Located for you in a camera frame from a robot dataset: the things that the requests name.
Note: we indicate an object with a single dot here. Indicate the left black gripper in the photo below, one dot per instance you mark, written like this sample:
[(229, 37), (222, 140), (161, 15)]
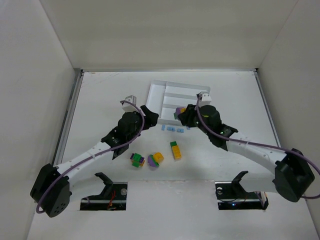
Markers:
[(147, 117)]

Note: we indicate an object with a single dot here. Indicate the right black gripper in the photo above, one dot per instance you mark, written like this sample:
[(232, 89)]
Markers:
[(188, 115)]

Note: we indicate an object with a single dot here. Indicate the small green lego brick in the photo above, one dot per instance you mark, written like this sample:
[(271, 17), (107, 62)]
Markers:
[(175, 116)]

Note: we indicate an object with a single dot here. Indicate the purple round lego piece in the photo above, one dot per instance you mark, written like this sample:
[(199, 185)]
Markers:
[(178, 110)]

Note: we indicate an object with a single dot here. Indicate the yellow long lego brick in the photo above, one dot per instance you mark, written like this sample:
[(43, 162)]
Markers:
[(176, 152)]

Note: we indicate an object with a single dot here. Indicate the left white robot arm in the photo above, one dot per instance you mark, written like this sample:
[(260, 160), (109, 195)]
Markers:
[(81, 177)]

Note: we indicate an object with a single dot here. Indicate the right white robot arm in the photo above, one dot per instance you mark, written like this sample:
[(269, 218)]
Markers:
[(290, 173)]

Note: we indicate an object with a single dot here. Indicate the white divided sorting tray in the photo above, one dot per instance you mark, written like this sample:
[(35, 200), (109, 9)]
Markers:
[(164, 97)]

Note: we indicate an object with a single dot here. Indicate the green purple yellow lego cluster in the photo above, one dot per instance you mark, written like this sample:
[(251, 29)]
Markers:
[(137, 160)]

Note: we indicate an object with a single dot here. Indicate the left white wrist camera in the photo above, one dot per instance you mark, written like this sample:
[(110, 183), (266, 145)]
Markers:
[(129, 103)]

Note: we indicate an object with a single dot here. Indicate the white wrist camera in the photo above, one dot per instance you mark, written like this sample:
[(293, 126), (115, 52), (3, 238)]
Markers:
[(204, 98), (129, 103)]

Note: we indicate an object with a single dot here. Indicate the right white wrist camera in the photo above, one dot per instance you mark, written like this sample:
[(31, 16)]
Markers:
[(204, 98)]

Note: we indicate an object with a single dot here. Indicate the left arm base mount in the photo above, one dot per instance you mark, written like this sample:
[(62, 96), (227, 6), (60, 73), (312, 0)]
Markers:
[(113, 196)]

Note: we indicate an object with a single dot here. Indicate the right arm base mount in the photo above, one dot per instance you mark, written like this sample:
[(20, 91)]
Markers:
[(232, 196)]

